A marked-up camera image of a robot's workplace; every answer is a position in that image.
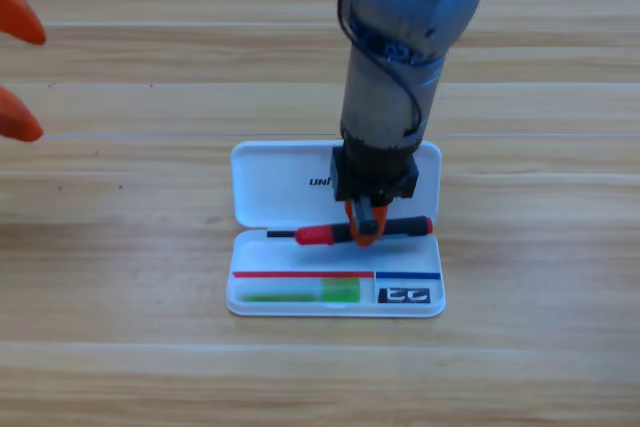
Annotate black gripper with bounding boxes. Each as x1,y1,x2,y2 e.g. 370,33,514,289
329,141,420,248

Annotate green white pen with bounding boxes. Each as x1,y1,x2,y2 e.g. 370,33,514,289
241,277,362,305

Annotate white Unitree pencil case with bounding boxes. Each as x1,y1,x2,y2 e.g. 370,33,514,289
225,140,447,319

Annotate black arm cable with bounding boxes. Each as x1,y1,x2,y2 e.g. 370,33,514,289
337,0,425,141

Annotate black white eraser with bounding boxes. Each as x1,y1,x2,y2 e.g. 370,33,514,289
377,287,432,305

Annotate red black pen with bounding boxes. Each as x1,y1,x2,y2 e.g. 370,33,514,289
296,215,435,248

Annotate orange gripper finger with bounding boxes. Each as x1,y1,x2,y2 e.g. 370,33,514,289
0,85,45,143
0,0,48,46

